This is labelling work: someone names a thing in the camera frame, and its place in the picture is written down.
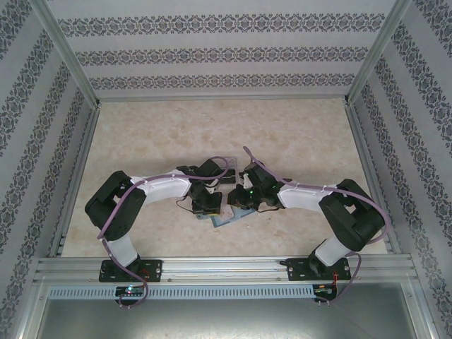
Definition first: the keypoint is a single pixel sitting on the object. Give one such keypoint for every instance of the white card with pink print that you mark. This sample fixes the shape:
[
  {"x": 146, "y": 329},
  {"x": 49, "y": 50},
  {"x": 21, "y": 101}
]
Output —
[{"x": 226, "y": 212}]

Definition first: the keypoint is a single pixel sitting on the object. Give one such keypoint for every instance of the blue leather card holder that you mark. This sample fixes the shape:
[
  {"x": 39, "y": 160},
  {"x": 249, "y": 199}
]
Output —
[{"x": 247, "y": 213}]

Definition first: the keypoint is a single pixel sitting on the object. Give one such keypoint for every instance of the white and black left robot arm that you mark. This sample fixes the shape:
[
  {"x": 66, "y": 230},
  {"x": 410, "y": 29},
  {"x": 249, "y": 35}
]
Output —
[{"x": 166, "y": 189}]

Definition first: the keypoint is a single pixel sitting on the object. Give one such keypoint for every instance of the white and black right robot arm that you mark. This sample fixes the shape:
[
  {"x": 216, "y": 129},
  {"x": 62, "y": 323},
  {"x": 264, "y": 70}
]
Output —
[{"x": 303, "y": 196}]

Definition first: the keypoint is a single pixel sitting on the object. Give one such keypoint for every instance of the grey sheet metal panel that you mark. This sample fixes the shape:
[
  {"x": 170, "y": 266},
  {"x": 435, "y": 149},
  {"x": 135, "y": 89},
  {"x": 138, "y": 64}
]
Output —
[{"x": 226, "y": 318}]

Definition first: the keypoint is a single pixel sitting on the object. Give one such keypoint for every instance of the controller board with LED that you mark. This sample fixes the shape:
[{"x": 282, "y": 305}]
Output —
[
  {"x": 325, "y": 289},
  {"x": 130, "y": 291}
]

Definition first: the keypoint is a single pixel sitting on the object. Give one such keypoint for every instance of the long aluminium mounting rail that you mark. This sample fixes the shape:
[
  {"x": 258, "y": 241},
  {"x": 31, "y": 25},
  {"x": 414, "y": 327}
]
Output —
[{"x": 226, "y": 270}]

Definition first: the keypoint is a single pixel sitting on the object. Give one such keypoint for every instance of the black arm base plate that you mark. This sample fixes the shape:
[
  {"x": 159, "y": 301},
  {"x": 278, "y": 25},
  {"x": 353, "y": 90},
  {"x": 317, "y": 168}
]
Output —
[
  {"x": 155, "y": 270},
  {"x": 296, "y": 270}
]

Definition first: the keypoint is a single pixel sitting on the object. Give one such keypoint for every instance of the aluminium table end rail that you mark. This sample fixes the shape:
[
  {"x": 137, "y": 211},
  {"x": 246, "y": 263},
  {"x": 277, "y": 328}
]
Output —
[{"x": 222, "y": 97}]

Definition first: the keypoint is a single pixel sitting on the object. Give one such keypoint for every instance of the aluminium table side rail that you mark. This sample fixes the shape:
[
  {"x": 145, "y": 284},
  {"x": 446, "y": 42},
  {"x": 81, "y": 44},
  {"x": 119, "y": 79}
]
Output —
[
  {"x": 86, "y": 141},
  {"x": 361, "y": 141}
]

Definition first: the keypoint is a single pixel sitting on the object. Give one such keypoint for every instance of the aluminium frame post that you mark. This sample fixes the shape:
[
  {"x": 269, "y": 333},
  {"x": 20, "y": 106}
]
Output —
[
  {"x": 376, "y": 53},
  {"x": 70, "y": 53}
]

